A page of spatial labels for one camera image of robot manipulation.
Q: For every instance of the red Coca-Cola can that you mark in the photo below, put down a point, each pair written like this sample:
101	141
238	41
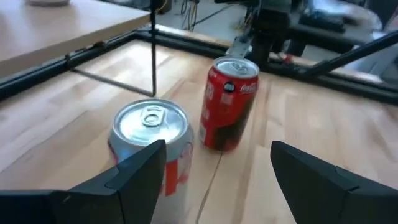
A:
227	118

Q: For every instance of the wooden shelf black metal frame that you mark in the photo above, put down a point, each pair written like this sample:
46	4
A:
62	31

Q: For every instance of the backlit keyboard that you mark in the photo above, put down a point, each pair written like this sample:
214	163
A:
323	23

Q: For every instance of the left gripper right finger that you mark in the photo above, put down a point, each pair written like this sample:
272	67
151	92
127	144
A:
335	202

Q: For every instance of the clear plastic bag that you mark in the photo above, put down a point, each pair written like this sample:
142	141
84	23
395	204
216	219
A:
348	12

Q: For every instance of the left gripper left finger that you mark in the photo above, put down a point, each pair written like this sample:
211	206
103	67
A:
93	205

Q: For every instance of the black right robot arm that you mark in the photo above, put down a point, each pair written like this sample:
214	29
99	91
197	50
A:
270	31

